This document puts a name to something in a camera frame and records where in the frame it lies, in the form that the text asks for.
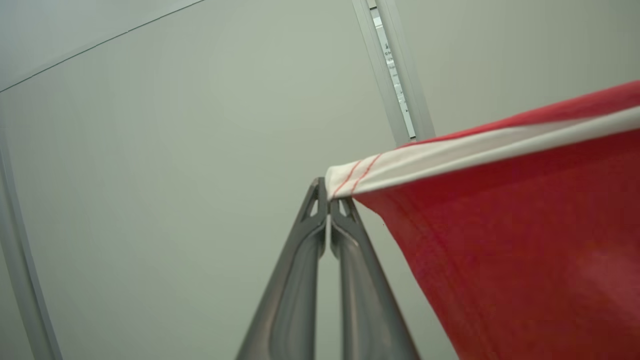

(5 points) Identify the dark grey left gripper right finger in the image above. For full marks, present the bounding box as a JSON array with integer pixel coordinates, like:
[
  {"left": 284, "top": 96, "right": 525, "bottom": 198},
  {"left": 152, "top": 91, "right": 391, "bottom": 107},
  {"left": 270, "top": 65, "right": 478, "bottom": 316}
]
[{"left": 329, "top": 197, "right": 422, "bottom": 360}]

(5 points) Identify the red fleece garment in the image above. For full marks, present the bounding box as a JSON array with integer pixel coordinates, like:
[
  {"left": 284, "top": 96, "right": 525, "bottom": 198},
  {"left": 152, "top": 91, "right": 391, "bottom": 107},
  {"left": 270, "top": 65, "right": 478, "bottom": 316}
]
[{"left": 324, "top": 79, "right": 640, "bottom": 360}]

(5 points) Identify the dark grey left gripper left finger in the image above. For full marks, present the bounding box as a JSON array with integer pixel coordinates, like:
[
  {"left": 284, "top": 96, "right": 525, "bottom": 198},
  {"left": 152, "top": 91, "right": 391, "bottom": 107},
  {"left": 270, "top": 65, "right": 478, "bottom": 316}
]
[{"left": 234, "top": 177, "right": 329, "bottom": 360}]

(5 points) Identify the grey partition post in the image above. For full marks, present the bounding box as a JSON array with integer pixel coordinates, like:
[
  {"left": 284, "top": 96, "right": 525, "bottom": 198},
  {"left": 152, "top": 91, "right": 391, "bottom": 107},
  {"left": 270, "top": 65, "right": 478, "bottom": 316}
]
[{"left": 350, "top": 0, "right": 437, "bottom": 147}]

